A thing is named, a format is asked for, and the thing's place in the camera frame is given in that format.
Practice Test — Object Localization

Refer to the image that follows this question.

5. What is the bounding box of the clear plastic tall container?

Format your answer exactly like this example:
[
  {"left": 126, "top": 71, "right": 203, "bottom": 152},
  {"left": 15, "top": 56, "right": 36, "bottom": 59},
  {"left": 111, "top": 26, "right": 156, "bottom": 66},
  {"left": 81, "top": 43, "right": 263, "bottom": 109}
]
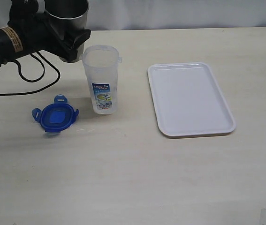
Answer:
[{"left": 81, "top": 45, "right": 122, "bottom": 115}]

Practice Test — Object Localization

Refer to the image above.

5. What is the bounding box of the blue plastic container lid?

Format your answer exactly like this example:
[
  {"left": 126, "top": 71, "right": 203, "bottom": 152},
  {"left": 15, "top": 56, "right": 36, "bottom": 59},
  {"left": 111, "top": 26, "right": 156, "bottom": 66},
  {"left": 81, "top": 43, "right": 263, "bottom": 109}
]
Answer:
[{"left": 31, "top": 94, "right": 80, "bottom": 134}]

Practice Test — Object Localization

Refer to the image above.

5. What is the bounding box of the stainless steel tumbler cup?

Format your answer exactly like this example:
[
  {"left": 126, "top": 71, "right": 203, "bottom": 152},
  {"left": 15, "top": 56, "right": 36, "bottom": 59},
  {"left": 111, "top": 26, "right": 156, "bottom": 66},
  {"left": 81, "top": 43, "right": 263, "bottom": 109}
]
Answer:
[{"left": 45, "top": 0, "right": 89, "bottom": 57}]

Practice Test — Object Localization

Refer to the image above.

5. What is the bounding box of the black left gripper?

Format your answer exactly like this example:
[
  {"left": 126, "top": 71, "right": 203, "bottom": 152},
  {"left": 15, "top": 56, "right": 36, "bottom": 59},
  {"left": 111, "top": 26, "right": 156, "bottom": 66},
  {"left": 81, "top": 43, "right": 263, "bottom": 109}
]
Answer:
[{"left": 8, "top": 0, "right": 91, "bottom": 62}]

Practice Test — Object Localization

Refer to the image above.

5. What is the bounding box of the white rectangular plastic tray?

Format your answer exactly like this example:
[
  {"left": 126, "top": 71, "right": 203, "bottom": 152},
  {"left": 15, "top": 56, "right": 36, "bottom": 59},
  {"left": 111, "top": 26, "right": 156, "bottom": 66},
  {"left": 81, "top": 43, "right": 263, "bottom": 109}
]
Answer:
[{"left": 147, "top": 62, "right": 236, "bottom": 138}]

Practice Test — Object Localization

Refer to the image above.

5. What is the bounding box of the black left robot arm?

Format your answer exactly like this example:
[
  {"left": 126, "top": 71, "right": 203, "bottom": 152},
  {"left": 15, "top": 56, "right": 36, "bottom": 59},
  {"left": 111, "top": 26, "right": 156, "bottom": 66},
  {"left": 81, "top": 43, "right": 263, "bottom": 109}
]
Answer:
[{"left": 0, "top": 0, "right": 91, "bottom": 67}]

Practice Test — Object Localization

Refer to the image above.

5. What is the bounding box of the black cable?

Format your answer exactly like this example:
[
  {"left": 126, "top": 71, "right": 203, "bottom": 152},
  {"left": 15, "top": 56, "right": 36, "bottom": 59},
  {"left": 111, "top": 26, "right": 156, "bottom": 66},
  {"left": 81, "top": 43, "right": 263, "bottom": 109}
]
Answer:
[{"left": 0, "top": 51, "right": 61, "bottom": 96}]

